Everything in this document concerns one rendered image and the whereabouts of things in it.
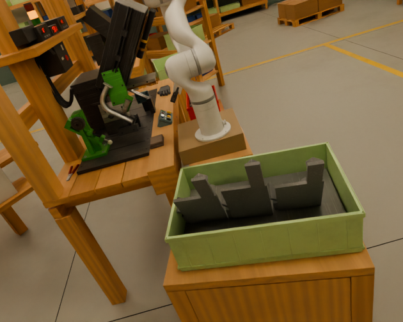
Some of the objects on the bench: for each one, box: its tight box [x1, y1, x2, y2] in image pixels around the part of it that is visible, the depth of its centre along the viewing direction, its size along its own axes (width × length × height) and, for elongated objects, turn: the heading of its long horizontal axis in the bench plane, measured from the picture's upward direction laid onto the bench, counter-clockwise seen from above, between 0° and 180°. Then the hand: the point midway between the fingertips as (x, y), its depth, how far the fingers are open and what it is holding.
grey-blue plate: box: [134, 90, 150, 112], centre depth 223 cm, size 10×2×14 cm, turn 117°
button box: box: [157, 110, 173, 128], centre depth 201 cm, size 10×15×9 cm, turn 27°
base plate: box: [76, 88, 157, 175], centre depth 220 cm, size 42×110×2 cm, turn 27°
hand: (173, 99), depth 200 cm, fingers closed
